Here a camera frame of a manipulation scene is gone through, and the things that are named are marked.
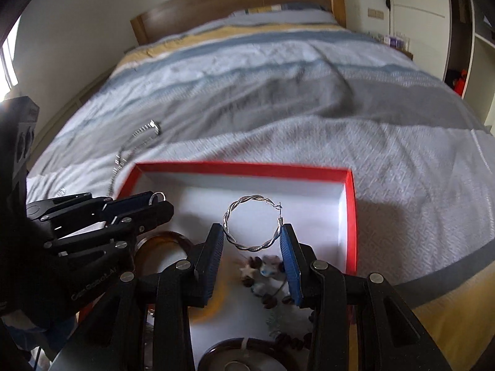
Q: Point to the red cardboard box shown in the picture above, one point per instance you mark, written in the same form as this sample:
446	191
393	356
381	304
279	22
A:
309	208

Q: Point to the amber bangle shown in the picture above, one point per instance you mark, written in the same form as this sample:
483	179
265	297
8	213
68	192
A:
181	239

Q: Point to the wall switch plate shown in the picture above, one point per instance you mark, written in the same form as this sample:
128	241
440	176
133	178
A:
375	13

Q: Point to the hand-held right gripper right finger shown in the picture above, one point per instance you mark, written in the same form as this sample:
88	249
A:
292	266

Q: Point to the window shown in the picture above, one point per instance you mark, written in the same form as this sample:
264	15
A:
6	69

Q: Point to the wooden headboard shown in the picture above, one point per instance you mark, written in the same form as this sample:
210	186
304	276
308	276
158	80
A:
232	4

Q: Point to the striped pillow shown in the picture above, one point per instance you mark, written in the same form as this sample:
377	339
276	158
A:
294	11

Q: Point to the bed with striped duvet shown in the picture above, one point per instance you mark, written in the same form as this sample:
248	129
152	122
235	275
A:
290	104

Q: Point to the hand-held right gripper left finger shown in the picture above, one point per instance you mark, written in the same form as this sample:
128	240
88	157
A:
210	266

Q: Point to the twisted silver hoop earring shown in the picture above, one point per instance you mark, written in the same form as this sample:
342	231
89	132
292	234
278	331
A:
232	208

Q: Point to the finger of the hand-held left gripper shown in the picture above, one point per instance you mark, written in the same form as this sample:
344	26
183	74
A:
127	203
151	214

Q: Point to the red object in wardrobe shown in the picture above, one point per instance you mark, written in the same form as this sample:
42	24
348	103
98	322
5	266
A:
459	83

